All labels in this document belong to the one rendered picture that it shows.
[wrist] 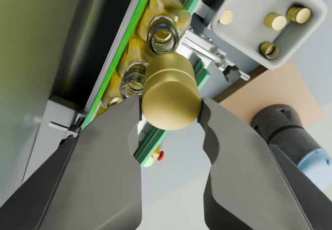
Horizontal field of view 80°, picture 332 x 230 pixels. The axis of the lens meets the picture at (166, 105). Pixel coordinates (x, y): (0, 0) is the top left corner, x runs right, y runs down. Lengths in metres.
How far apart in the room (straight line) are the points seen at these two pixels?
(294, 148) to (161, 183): 0.58
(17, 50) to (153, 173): 0.76
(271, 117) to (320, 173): 0.19
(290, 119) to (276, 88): 0.10
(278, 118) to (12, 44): 0.63
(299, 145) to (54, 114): 0.64
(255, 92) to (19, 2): 0.59
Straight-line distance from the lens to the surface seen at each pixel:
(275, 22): 0.59
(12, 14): 0.22
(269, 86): 0.67
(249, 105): 0.69
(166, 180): 0.95
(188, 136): 0.77
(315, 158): 0.59
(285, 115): 0.71
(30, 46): 0.27
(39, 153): 0.74
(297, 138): 0.63
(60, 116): 0.61
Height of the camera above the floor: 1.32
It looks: 58 degrees down
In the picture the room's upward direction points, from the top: 178 degrees clockwise
